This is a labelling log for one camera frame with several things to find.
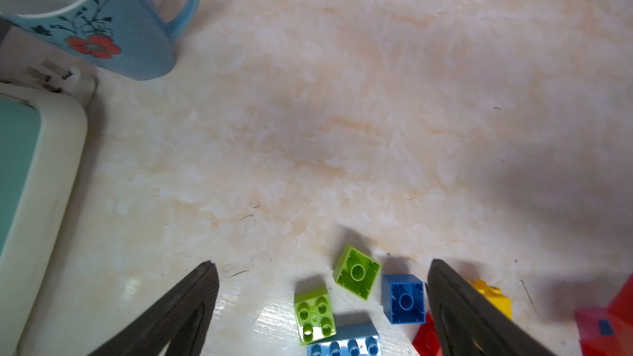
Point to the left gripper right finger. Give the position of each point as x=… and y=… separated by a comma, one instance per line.
x=467, y=324

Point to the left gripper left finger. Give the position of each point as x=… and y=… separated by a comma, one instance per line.
x=176, y=324

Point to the dark blue square brick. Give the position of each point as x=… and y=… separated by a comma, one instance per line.
x=605, y=328

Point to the red long brick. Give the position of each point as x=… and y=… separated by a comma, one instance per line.
x=621, y=306

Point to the yellow square brick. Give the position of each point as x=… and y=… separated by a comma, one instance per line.
x=494, y=296

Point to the light blue long brick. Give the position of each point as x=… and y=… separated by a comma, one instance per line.
x=355, y=340

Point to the upside-down lime square brick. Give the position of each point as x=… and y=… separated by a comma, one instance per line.
x=356, y=272

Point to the lime square brick studs up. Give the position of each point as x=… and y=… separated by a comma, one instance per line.
x=314, y=315

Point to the mint chrome toaster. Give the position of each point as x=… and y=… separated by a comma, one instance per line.
x=43, y=133

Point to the blue floral mug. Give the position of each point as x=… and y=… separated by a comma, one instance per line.
x=126, y=37

